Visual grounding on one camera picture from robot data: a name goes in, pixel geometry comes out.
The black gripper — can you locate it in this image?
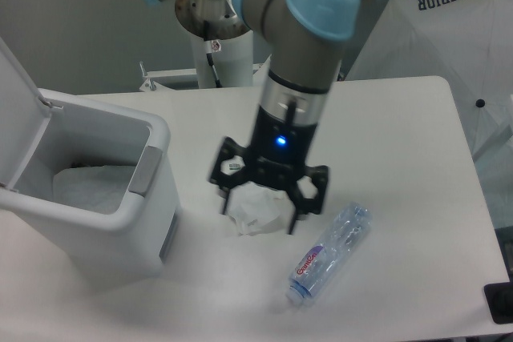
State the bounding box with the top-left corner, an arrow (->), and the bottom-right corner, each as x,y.
208,107 -> 329,235

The white push-top trash can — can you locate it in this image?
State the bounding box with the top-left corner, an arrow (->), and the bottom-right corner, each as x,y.
1,46 -> 180,275

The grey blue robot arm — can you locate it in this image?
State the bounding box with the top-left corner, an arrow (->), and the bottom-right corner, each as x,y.
147,0 -> 362,216

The white trash bag liner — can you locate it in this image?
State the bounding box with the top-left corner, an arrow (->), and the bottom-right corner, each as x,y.
52,165 -> 135,214

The crumpled white plastic wrapper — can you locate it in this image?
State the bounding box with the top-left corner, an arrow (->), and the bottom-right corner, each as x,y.
222,159 -> 296,237

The clear plastic water bottle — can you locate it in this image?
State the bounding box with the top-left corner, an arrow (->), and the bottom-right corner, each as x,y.
285,202 -> 372,307

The white Superior umbrella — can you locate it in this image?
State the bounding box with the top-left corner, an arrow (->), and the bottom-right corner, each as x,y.
347,0 -> 512,152

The black device at edge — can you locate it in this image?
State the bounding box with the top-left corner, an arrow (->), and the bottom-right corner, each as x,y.
483,282 -> 512,324

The white metal base frame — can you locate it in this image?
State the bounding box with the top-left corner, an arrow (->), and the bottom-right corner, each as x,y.
139,55 -> 271,92

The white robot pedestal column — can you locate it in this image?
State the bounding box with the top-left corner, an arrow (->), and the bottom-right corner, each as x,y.
190,31 -> 253,89

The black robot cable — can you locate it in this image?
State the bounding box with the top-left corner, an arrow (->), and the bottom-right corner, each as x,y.
202,20 -> 224,89

